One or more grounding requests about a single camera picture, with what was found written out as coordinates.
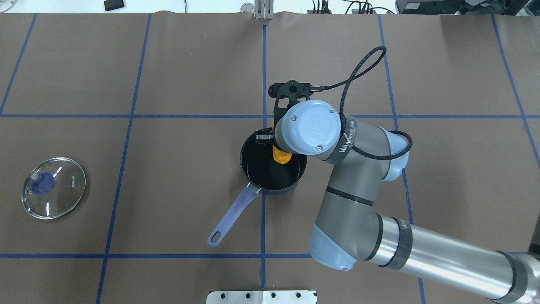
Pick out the orange corn cob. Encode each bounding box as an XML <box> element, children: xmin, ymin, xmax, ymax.
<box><xmin>272</xmin><ymin>138</ymin><xmax>293</xmax><ymax>164</ymax></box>

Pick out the glass lid blue knob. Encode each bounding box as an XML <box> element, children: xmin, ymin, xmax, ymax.
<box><xmin>21</xmin><ymin>157</ymin><xmax>86</xmax><ymax>220</ymax></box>

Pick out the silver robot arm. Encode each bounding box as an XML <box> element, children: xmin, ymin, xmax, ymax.
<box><xmin>262</xmin><ymin>100</ymin><xmax>539</xmax><ymax>304</ymax></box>

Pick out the black monitor base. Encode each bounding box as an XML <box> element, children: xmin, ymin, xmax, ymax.
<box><xmin>395</xmin><ymin>0</ymin><xmax>464</xmax><ymax>15</ymax></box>

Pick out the small black device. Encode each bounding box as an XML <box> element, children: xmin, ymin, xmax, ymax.
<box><xmin>103</xmin><ymin>0</ymin><xmax>125</xmax><ymax>12</ymax></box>

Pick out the blue saucepan with handle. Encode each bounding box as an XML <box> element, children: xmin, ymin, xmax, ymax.
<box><xmin>207</xmin><ymin>128</ymin><xmax>307</xmax><ymax>247</ymax></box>

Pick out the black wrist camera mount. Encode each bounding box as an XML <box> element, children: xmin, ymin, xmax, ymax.
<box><xmin>268</xmin><ymin>80</ymin><xmax>312</xmax><ymax>126</ymax></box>

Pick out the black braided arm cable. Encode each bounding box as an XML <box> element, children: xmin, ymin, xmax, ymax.
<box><xmin>310</xmin><ymin>46</ymin><xmax>413</xmax><ymax>161</ymax></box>

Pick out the aluminium frame post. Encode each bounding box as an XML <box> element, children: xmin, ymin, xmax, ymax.
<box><xmin>253</xmin><ymin>0</ymin><xmax>274</xmax><ymax>19</ymax></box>

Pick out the white camera stand base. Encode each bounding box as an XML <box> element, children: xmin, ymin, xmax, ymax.
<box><xmin>206</xmin><ymin>290</ymin><xmax>318</xmax><ymax>304</ymax></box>

